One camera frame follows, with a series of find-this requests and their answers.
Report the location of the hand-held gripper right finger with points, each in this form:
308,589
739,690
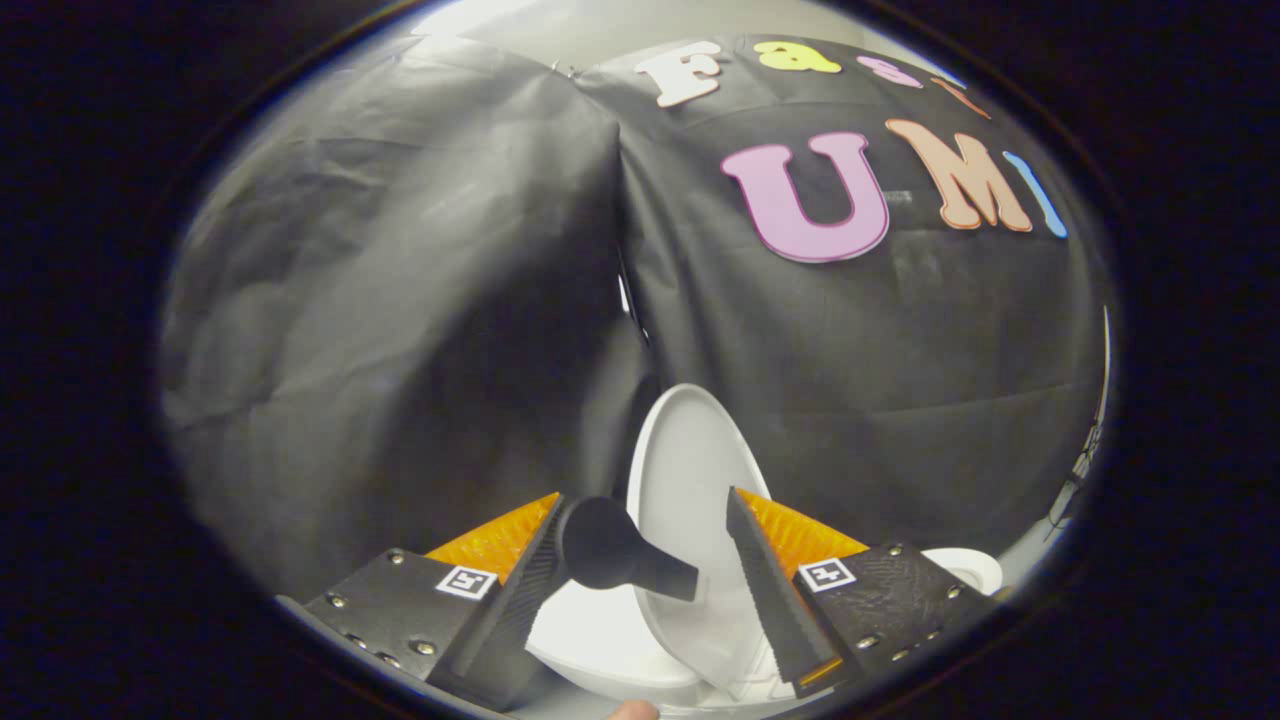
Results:
765,590

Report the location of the white toilet lid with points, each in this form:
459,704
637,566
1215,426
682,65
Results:
690,470

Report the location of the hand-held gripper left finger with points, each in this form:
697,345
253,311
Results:
520,610

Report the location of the white toilet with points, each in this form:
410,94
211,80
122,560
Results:
600,640

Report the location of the black backdrop cloth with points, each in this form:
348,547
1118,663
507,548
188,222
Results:
400,300

